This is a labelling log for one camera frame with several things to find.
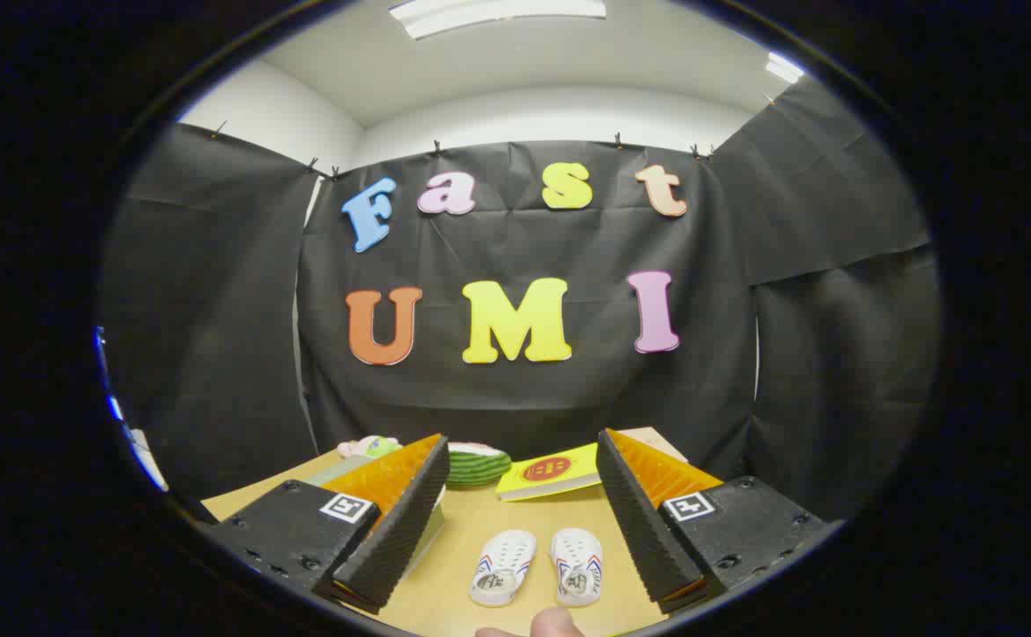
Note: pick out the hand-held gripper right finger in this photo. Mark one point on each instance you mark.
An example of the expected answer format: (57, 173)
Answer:
(639, 522)

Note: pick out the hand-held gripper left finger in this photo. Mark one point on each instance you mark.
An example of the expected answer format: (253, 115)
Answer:
(404, 522)

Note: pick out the white perforated shoe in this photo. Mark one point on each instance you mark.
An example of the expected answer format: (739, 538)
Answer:
(577, 566)
(502, 566)

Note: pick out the beige fabric storage box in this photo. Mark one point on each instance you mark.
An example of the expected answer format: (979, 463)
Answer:
(338, 471)

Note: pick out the pink and green plush toy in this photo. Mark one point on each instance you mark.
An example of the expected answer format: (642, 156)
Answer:
(372, 446)

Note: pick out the tan book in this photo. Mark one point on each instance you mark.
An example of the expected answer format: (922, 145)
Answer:
(657, 440)

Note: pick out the watermelon slice toy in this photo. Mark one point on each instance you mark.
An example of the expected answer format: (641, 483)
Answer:
(478, 466)

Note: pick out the yellow book with red circle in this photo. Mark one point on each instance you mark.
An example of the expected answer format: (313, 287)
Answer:
(550, 473)

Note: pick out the small ceiling light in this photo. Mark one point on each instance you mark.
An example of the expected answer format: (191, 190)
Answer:
(784, 67)

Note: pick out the long ceiling light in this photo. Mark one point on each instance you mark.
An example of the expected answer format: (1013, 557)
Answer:
(497, 13)

